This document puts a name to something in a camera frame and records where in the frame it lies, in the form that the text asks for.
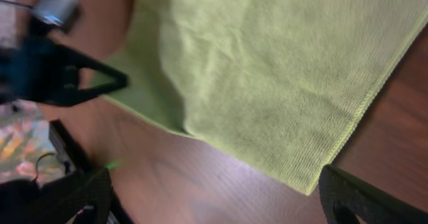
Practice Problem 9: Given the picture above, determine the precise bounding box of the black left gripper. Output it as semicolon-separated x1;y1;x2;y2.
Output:
1;35;128;107

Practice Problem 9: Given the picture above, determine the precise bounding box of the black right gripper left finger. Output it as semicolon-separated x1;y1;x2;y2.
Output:
1;168;112;223

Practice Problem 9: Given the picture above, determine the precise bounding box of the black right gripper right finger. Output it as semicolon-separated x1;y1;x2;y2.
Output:
318;164;427;224

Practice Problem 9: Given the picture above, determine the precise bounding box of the light green microfiber cloth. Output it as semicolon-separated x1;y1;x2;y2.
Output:
107;0;427;195

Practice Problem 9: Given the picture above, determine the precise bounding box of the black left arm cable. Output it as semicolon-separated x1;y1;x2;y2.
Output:
0;0;34;11

